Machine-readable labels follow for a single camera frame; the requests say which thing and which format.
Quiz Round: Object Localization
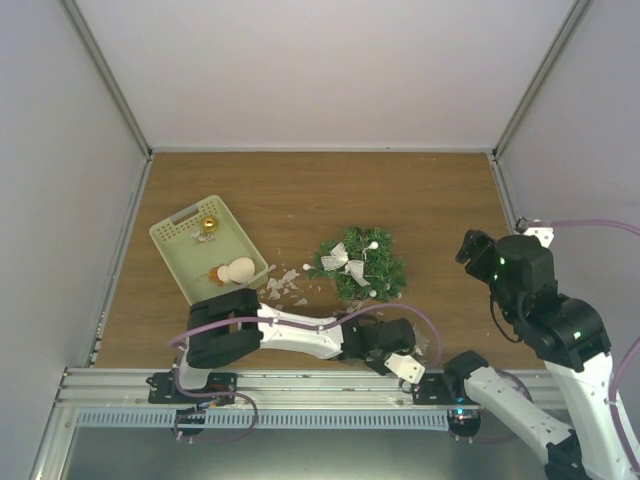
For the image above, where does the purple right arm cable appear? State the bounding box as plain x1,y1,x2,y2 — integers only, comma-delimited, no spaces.
549,218,640,480

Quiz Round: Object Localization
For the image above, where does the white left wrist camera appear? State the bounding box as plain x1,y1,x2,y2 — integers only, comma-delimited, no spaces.
384,353,426,384

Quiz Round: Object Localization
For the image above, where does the beige snowman ornament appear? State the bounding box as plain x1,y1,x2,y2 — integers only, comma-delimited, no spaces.
207,257,255,286

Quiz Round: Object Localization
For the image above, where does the gold bauble ornament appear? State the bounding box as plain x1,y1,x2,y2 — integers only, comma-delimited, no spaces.
201,216,219,235

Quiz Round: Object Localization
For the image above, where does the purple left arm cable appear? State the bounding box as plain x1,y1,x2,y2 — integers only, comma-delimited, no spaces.
167,303,444,366

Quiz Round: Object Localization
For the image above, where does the silver mesh ribbon bow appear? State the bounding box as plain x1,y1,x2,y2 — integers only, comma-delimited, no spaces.
320,242,369,287

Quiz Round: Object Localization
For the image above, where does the aluminium front mounting rail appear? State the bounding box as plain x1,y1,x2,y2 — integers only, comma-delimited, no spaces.
54,368,571,409

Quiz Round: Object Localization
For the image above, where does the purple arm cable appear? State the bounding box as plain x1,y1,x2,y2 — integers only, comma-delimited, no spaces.
549,218,640,480
167,303,444,366

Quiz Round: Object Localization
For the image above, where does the light green perforated plastic basket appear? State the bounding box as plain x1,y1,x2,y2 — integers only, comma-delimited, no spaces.
149,195,269,305

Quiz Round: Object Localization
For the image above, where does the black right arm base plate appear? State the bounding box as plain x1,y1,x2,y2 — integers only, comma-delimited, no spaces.
398,373,477,408

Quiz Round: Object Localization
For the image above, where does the white ball light string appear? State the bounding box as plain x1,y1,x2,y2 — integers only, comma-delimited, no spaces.
302,240,401,314

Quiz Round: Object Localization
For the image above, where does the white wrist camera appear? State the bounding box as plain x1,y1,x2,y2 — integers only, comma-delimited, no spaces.
515,217,555,248
384,353,426,384

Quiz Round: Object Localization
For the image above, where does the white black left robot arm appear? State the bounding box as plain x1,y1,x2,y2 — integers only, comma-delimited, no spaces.
171,288,426,404

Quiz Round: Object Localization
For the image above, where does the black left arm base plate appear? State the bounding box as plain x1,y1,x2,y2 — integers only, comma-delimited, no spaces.
146,371,238,405

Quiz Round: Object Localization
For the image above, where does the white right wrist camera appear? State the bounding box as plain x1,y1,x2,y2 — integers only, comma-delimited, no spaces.
515,217,555,248

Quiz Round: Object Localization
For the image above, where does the silver glitter star ornament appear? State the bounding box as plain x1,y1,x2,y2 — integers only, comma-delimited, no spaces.
412,322,431,358

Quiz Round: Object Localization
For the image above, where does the small green christmas tree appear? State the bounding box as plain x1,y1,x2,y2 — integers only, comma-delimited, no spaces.
302,226,407,304

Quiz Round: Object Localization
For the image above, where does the grey slotted cable duct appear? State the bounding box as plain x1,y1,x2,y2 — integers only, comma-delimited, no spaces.
76,408,448,431

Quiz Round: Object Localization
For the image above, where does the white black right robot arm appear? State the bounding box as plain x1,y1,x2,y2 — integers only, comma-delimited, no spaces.
442,230,639,479

